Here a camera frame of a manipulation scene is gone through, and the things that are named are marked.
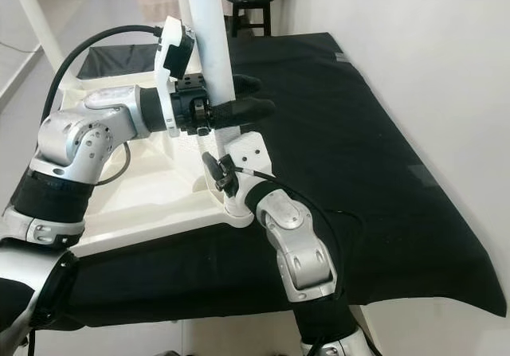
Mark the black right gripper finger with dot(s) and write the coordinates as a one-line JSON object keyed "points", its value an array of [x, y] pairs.
{"points": [[211, 165]]}

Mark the white plastic table leg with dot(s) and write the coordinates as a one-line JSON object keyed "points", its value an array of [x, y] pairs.
{"points": [[211, 29], [40, 21]]}

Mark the white plastic table top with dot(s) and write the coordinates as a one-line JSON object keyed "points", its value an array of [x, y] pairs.
{"points": [[151, 205]]}

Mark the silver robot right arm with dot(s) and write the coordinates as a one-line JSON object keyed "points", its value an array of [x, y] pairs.
{"points": [[299, 244]]}

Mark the black round stool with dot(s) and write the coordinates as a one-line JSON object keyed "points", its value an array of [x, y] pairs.
{"points": [[247, 9]]}

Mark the small grey tape strip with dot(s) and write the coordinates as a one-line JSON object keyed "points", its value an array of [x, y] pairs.
{"points": [[343, 56]]}

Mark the black tablecloth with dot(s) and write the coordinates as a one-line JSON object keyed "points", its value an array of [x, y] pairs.
{"points": [[351, 133]]}

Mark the clear tape patch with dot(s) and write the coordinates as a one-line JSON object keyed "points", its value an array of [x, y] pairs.
{"points": [[422, 174]]}

